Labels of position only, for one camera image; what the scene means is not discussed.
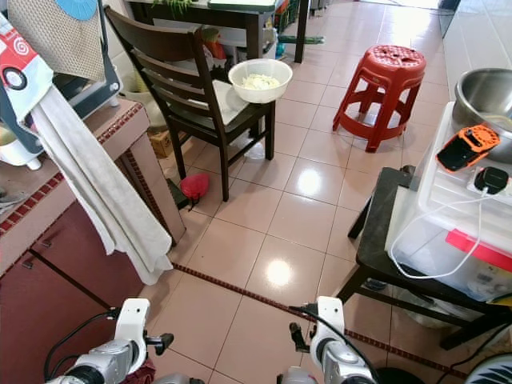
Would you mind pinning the low black table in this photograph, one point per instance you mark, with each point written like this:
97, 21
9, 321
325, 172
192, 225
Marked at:
372, 240

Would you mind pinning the dark wooden chair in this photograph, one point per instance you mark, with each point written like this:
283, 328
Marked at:
176, 88

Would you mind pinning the maroon counter cabinet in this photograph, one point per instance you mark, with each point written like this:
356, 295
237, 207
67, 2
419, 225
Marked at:
48, 296

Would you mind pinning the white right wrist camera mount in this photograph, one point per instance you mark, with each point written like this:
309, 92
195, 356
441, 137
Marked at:
330, 318

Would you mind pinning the white bowl with food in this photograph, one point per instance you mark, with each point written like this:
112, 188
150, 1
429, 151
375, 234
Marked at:
260, 84

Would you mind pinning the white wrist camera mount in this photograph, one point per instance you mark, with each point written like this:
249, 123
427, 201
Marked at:
134, 318
330, 318

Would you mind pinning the pink box label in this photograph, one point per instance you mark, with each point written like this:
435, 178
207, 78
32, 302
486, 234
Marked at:
480, 250

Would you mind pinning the red car print cloth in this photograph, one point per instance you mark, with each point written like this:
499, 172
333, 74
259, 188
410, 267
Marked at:
20, 64

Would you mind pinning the small red floor object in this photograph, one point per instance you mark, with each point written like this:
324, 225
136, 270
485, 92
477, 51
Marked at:
194, 186

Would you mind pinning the grey right robot leg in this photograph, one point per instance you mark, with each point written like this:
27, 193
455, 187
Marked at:
292, 376

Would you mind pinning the dark dining table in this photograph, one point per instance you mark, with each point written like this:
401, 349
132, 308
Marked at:
232, 10

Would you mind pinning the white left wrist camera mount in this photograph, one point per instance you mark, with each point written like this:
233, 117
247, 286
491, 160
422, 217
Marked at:
134, 318

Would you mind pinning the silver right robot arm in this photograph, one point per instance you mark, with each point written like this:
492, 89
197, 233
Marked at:
344, 364

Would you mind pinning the blue round plate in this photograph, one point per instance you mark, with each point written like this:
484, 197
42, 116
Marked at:
78, 8

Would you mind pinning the clear plastic storage box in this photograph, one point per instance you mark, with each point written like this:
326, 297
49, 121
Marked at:
440, 224

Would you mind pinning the orange and black device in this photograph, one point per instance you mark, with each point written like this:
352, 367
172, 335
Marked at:
468, 146

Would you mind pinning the white hanging towel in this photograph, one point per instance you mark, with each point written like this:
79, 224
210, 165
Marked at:
108, 200

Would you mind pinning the grey robot leg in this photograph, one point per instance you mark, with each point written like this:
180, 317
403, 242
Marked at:
292, 376
178, 379

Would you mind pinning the grey woven mat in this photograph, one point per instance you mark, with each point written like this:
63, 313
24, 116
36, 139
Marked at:
68, 40

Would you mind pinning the stainless steel pot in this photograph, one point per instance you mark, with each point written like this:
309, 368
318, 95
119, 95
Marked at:
484, 100

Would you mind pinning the small cardboard box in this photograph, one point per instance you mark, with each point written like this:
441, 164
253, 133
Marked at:
162, 144

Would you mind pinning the red plastic stool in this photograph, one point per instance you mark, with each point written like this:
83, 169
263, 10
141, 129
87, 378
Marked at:
388, 76

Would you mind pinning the grey left robot leg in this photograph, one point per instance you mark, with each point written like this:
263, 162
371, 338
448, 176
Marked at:
178, 379

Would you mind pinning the black charger plug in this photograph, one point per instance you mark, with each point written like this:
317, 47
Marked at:
490, 180

